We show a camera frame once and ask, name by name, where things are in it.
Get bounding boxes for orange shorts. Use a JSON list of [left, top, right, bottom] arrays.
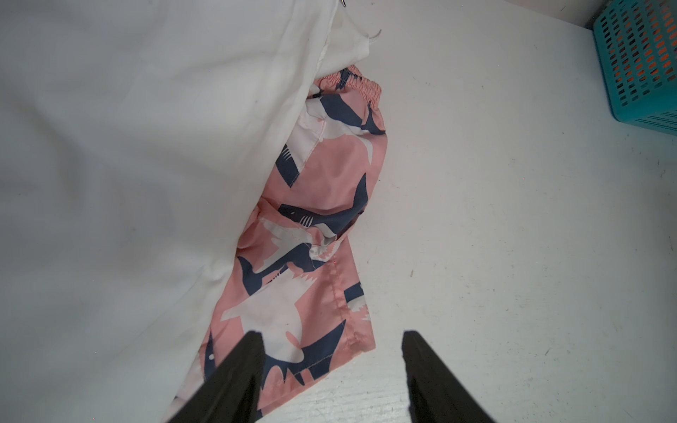
[[600, 1, 676, 106]]

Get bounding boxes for white shorts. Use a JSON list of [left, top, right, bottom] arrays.
[[1, 1, 370, 422]]

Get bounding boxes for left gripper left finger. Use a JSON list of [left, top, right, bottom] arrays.
[[170, 331, 266, 423]]

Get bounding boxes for teal plastic basket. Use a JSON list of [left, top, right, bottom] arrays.
[[593, 0, 677, 136]]

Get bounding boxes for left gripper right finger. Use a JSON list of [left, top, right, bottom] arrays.
[[402, 331, 495, 423]]

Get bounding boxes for pink patterned shorts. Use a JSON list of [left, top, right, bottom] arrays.
[[167, 66, 388, 417]]

